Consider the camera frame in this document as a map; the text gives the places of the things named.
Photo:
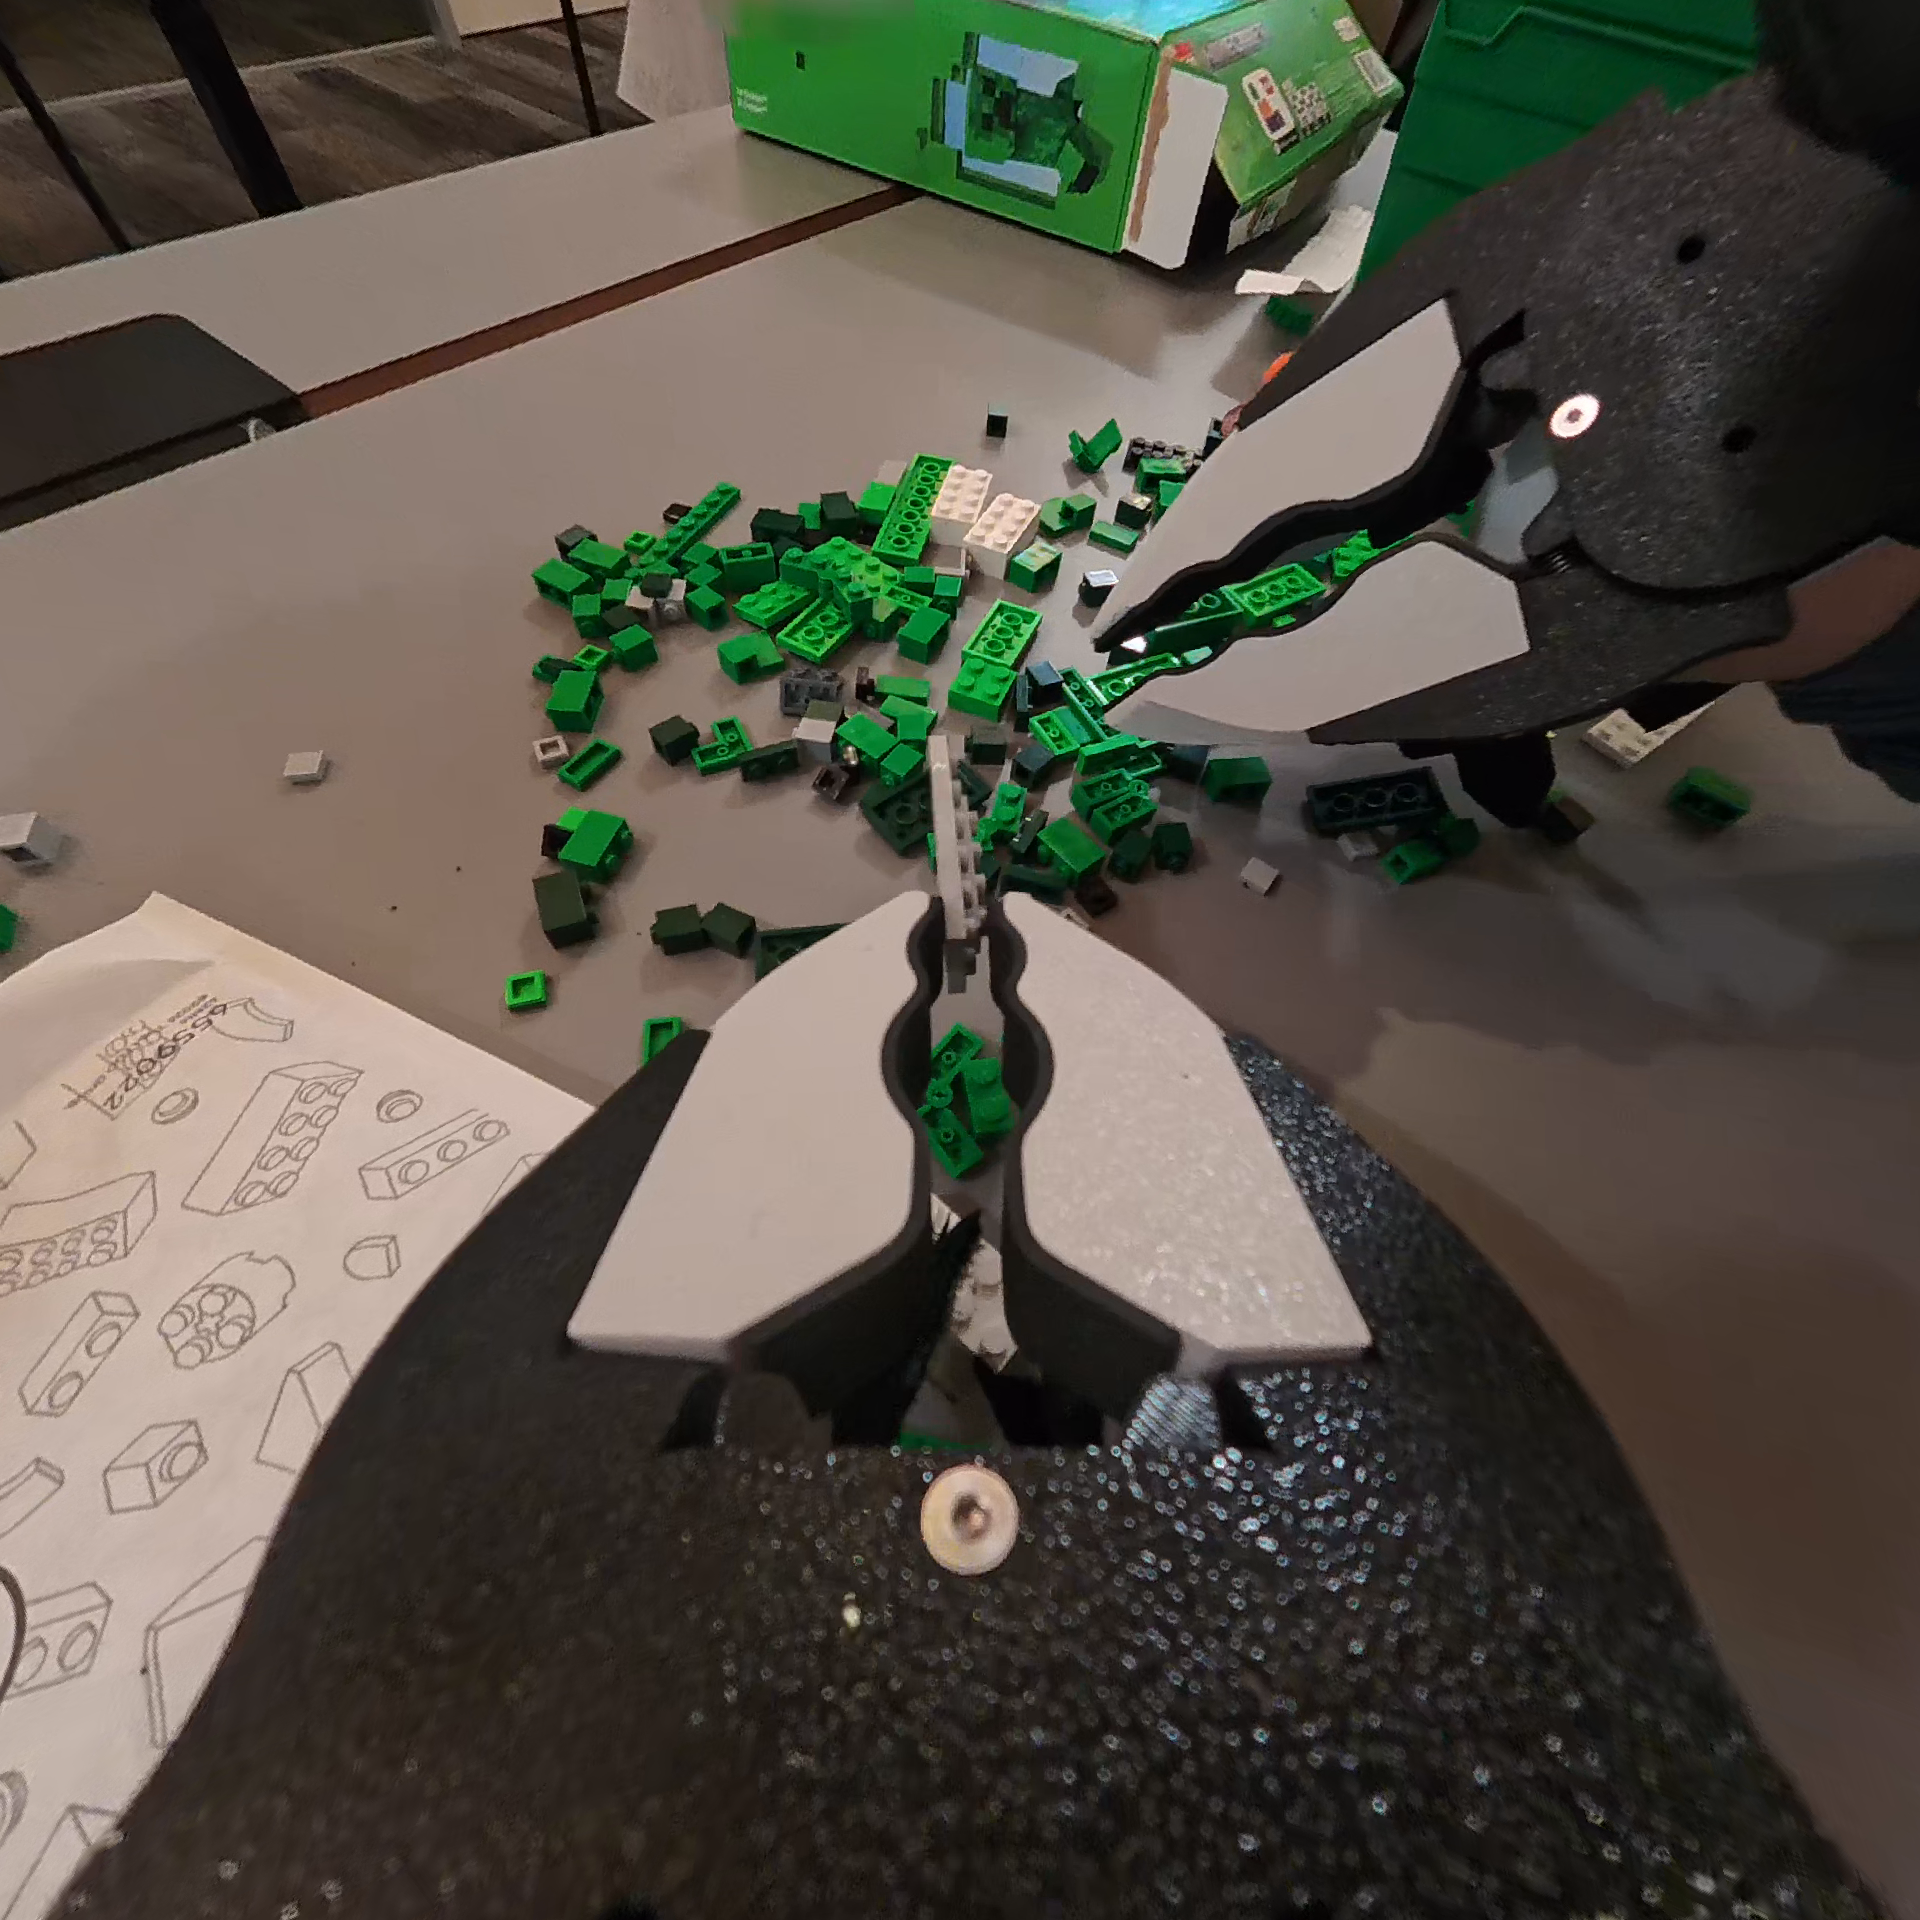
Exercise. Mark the white printed paper bag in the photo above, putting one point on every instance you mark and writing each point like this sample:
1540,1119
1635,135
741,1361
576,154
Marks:
225,1200

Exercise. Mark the green plastic bin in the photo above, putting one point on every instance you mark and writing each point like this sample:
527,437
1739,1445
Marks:
1500,120

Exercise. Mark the white hanging paper sheet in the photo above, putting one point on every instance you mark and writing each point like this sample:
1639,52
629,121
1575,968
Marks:
668,53

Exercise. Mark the person's right forearm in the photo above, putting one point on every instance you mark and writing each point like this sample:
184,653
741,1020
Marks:
1868,705

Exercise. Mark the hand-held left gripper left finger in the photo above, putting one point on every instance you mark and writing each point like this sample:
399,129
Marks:
751,1185

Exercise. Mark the black table leg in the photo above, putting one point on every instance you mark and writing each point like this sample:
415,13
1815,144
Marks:
225,105

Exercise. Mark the pile of green toy bricks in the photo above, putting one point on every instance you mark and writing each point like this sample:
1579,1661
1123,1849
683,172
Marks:
996,638

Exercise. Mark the green toy set box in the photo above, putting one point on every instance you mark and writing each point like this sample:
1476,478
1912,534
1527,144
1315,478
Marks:
901,120

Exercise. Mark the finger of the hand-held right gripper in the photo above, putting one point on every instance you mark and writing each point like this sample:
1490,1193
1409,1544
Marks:
1381,646
1320,450

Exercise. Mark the grey desk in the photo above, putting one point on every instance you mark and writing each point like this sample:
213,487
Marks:
1500,1050

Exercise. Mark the torn white paper scrap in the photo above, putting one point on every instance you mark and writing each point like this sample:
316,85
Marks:
1312,264

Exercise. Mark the light grey long toy plate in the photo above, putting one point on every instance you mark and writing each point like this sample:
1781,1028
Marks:
955,855

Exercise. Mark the white toy brick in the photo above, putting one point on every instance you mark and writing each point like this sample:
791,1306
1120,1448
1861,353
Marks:
960,494
1627,733
1002,525

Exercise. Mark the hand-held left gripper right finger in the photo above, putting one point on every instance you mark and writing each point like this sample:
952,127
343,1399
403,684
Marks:
1184,1200

